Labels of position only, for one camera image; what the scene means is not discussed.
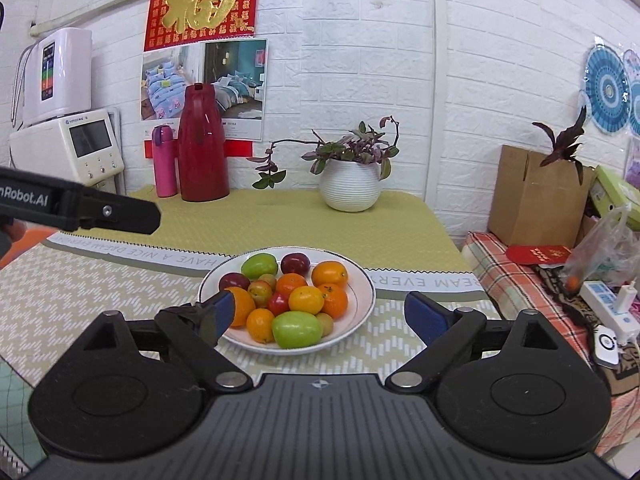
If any white water purifier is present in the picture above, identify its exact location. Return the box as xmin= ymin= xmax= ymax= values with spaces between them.
xmin=23 ymin=27 xmax=92 ymax=127

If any lower right tangerine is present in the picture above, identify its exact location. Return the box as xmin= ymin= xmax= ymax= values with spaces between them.
xmin=318 ymin=284 xmax=348 ymax=320

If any brown longan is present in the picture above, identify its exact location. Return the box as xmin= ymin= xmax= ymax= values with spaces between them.
xmin=316 ymin=312 xmax=334 ymax=337
xmin=258 ymin=273 xmax=277 ymax=289

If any beige chevron table mat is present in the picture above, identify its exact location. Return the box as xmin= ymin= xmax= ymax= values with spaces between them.
xmin=0 ymin=242 xmax=501 ymax=480

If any green shoe box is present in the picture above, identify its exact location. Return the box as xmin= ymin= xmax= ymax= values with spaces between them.
xmin=589 ymin=166 xmax=640 ymax=232

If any orange tangerine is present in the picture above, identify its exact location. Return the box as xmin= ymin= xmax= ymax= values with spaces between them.
xmin=276 ymin=273 xmax=307 ymax=297

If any white power strip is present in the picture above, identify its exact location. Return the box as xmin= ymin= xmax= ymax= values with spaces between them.
xmin=579 ymin=281 xmax=640 ymax=344

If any clear plastic bag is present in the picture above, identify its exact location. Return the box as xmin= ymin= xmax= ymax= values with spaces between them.
xmin=560 ymin=206 xmax=639 ymax=295

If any large green fruit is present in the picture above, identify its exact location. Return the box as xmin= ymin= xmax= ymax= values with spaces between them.
xmin=271 ymin=311 xmax=323 ymax=349

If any red envelope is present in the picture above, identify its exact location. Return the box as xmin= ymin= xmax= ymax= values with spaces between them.
xmin=506 ymin=245 xmax=572 ymax=266

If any white round plate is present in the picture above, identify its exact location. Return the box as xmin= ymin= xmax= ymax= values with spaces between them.
xmin=198 ymin=246 xmax=376 ymax=356

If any green fruit on plate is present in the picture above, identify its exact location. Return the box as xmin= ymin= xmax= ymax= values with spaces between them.
xmin=241 ymin=252 xmax=279 ymax=281

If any plaid cloth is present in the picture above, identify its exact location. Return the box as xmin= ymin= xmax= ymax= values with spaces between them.
xmin=462 ymin=232 xmax=639 ymax=455

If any white round device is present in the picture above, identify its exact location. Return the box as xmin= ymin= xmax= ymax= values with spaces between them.
xmin=592 ymin=324 xmax=620 ymax=368

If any dark purple leaf plant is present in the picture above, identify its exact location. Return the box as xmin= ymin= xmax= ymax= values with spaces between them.
xmin=533 ymin=106 xmax=587 ymax=184

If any yellow orange fruit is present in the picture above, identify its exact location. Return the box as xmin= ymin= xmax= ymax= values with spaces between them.
xmin=288 ymin=286 xmax=324 ymax=315

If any olive green table mat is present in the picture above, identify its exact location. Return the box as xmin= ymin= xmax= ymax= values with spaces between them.
xmin=77 ymin=186 xmax=470 ymax=273

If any red plum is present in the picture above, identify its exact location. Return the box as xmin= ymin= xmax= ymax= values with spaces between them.
xmin=267 ymin=292 xmax=290 ymax=316

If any blue round wall decoration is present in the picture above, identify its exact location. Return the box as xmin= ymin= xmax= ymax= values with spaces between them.
xmin=582 ymin=44 xmax=631 ymax=136

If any large orange on plate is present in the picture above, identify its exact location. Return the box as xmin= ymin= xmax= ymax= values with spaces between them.
xmin=226 ymin=286 xmax=256 ymax=328

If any white appliance with screen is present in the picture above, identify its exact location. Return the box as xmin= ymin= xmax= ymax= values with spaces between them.
xmin=9 ymin=110 xmax=125 ymax=193

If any white ribbed plant pot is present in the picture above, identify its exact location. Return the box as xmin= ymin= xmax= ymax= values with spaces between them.
xmin=319 ymin=160 xmax=382 ymax=212

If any dark red thermos jug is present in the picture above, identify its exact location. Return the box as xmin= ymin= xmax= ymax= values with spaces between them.
xmin=177 ymin=82 xmax=230 ymax=202

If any bedding poster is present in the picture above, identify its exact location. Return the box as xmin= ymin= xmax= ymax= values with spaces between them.
xmin=140 ymin=39 xmax=268 ymax=141

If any brown cardboard box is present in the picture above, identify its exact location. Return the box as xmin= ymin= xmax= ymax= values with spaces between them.
xmin=488 ymin=145 xmax=594 ymax=248

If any reddish green small fruit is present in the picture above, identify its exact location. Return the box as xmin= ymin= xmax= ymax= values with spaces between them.
xmin=247 ymin=280 xmax=273 ymax=308

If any dark purple plum on plate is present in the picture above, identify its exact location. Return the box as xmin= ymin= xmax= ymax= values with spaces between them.
xmin=280 ymin=252 xmax=310 ymax=276

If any purple green trailing plant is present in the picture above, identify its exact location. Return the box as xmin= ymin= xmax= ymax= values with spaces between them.
xmin=246 ymin=115 xmax=400 ymax=190

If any orange stool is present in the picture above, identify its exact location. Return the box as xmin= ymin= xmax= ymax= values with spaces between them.
xmin=0 ymin=226 xmax=56 ymax=269

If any upper right orange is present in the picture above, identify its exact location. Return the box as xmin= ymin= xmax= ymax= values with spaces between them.
xmin=311 ymin=261 xmax=348 ymax=287

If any person's left hand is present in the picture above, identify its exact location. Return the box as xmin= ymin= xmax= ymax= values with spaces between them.
xmin=1 ymin=219 xmax=26 ymax=242

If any small orange front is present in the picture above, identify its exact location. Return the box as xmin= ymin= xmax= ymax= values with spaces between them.
xmin=245 ymin=308 xmax=274 ymax=344

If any red gold fu poster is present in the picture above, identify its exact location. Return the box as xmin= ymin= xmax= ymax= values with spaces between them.
xmin=143 ymin=0 xmax=257 ymax=52

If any pink bottle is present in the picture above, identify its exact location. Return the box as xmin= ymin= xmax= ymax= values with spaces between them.
xmin=151 ymin=125 xmax=178 ymax=198

